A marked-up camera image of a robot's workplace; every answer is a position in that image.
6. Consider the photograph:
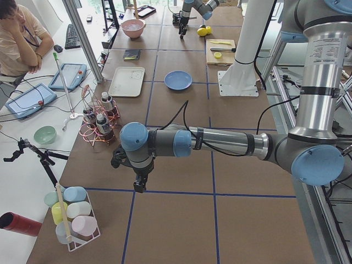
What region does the white cup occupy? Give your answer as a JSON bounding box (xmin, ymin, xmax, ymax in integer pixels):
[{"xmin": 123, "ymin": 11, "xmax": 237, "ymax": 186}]
[{"xmin": 67, "ymin": 201, "xmax": 91, "ymax": 219}]

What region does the cream bear tray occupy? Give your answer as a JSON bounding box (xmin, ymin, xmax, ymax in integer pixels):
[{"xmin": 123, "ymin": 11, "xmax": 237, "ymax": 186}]
[{"xmin": 108, "ymin": 67, "xmax": 145, "ymax": 97}]

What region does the pale blue cup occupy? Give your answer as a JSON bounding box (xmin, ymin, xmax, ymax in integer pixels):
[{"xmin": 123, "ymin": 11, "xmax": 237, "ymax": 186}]
[{"xmin": 55, "ymin": 221, "xmax": 69, "ymax": 245}]

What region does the yellow plastic knife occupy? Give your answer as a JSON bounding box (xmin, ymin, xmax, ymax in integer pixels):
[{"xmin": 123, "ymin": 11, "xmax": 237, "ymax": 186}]
[{"xmin": 210, "ymin": 41, "xmax": 233, "ymax": 45}]

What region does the blue teach pendant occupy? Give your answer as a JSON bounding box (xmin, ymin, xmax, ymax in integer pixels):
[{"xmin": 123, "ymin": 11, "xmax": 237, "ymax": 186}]
[
  {"xmin": 48, "ymin": 63, "xmax": 87, "ymax": 91},
  {"xmin": 5, "ymin": 83, "xmax": 57, "ymax": 119}
]

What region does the blue teach pendant rear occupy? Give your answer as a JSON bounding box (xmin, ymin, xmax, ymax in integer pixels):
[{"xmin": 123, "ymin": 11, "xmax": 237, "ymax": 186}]
[{"xmin": 48, "ymin": 63, "xmax": 87, "ymax": 91}]

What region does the bottle white cap left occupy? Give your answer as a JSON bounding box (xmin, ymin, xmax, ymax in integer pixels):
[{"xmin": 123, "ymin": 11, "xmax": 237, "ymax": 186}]
[{"xmin": 83, "ymin": 107, "xmax": 96, "ymax": 128}]

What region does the white wire cup basket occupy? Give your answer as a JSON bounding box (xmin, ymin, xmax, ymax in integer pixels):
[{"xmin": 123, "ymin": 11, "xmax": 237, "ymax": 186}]
[{"xmin": 51, "ymin": 183, "xmax": 101, "ymax": 252}]

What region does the black keyboard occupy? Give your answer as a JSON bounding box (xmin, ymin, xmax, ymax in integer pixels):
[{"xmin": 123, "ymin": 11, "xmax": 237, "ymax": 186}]
[{"xmin": 64, "ymin": 24, "xmax": 80, "ymax": 50}]

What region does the bottle white cap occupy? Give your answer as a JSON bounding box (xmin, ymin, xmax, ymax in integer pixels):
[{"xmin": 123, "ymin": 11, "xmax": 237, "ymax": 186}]
[
  {"xmin": 83, "ymin": 107, "xmax": 96, "ymax": 128},
  {"xmin": 96, "ymin": 113, "xmax": 116, "ymax": 141},
  {"xmin": 101, "ymin": 92, "xmax": 114, "ymax": 116}
]

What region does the red cylinder can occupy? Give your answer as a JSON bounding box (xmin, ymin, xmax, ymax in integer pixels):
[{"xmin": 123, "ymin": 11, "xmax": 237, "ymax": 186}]
[{"xmin": 1, "ymin": 212, "xmax": 42, "ymax": 237}]

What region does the pink bowl with ice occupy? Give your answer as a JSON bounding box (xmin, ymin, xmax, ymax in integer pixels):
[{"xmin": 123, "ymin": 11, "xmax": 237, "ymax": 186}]
[{"xmin": 121, "ymin": 19, "xmax": 146, "ymax": 39}]

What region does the black picture frame tray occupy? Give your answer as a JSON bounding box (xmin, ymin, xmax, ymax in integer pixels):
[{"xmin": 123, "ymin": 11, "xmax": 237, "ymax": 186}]
[{"xmin": 137, "ymin": 5, "xmax": 156, "ymax": 19}]

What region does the copper wire bottle rack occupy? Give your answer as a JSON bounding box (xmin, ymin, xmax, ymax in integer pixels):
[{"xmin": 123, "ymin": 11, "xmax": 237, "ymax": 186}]
[{"xmin": 79, "ymin": 85, "xmax": 120, "ymax": 146}]

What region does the black computer mouse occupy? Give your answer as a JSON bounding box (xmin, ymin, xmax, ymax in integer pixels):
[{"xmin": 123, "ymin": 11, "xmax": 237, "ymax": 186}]
[{"xmin": 53, "ymin": 45, "xmax": 63, "ymax": 53}]

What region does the yellow lemon rear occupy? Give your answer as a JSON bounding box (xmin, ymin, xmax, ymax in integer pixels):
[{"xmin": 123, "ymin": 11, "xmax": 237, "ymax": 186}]
[{"xmin": 206, "ymin": 26, "xmax": 212, "ymax": 35}]

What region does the steel cylinder black cap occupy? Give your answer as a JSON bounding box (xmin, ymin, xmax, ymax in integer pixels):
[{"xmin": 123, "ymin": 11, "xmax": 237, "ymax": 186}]
[{"xmin": 210, "ymin": 47, "xmax": 237, "ymax": 53}]

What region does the wooden cutting board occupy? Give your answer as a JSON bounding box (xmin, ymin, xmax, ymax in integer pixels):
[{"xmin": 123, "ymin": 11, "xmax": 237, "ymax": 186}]
[{"xmin": 206, "ymin": 39, "xmax": 236, "ymax": 65}]

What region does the white stand with green tip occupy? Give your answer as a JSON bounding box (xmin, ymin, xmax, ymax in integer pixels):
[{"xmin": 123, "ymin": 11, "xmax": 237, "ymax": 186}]
[{"xmin": 53, "ymin": 52, "xmax": 83, "ymax": 131}]

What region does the mint green cup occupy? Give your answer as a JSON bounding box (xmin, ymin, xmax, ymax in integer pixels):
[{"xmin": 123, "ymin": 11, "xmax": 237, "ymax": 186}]
[{"xmin": 43, "ymin": 191, "xmax": 59, "ymax": 208}]

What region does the yellow cup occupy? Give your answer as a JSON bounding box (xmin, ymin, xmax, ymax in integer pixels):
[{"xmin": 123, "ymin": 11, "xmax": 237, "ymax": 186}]
[{"xmin": 51, "ymin": 202, "xmax": 63, "ymax": 225}]

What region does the pink cup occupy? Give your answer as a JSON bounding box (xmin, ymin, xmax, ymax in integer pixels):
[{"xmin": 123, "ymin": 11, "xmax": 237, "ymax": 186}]
[{"xmin": 71, "ymin": 216, "xmax": 97, "ymax": 237}]

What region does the blue teach pendant front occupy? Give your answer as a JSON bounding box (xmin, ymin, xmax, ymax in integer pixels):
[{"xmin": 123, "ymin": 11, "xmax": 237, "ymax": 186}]
[{"xmin": 5, "ymin": 83, "xmax": 57, "ymax": 119}]

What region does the bottle white cap front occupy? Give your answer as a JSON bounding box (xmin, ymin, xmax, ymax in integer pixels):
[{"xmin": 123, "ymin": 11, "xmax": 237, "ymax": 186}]
[{"xmin": 96, "ymin": 113, "xmax": 116, "ymax": 141}]

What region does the grey yellow sponge cloth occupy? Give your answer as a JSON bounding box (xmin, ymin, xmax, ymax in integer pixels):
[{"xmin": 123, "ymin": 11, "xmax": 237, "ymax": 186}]
[{"xmin": 123, "ymin": 49, "xmax": 141, "ymax": 61}]

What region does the yellow lemon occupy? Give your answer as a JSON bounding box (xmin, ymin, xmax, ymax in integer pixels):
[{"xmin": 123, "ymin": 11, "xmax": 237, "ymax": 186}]
[
  {"xmin": 197, "ymin": 27, "xmax": 208, "ymax": 37},
  {"xmin": 206, "ymin": 26, "xmax": 212, "ymax": 35}
]

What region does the blue plate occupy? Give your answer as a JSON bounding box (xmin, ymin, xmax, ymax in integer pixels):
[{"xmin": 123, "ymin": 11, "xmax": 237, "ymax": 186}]
[{"xmin": 164, "ymin": 70, "xmax": 193, "ymax": 91}]

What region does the yellow lemon front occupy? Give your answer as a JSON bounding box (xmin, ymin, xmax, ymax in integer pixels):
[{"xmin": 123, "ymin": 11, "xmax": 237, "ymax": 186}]
[{"xmin": 197, "ymin": 27, "xmax": 208, "ymax": 37}]

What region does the bottle white cap right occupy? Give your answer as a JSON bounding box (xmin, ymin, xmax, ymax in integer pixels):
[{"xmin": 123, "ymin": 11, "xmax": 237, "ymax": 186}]
[{"xmin": 101, "ymin": 92, "xmax": 114, "ymax": 116}]

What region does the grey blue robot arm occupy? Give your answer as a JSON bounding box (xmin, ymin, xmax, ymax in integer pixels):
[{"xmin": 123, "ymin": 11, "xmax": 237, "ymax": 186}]
[{"xmin": 179, "ymin": 0, "xmax": 225, "ymax": 29}]

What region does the half lemon slice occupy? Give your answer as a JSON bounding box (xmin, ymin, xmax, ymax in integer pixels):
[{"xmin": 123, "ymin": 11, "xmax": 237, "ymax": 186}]
[{"xmin": 214, "ymin": 52, "xmax": 222, "ymax": 59}]

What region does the seated person beige shirt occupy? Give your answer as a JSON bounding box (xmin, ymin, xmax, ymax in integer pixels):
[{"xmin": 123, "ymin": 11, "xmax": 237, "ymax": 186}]
[{"xmin": 1, "ymin": 1, "xmax": 54, "ymax": 77}]

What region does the black tripod camera mount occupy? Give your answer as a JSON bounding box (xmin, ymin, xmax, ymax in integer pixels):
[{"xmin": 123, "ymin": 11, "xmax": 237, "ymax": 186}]
[{"xmin": 3, "ymin": 138, "xmax": 69, "ymax": 189}]

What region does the green bowl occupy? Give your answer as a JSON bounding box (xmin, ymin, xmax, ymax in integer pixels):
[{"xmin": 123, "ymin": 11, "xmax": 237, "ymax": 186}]
[{"xmin": 34, "ymin": 126, "xmax": 57, "ymax": 145}]

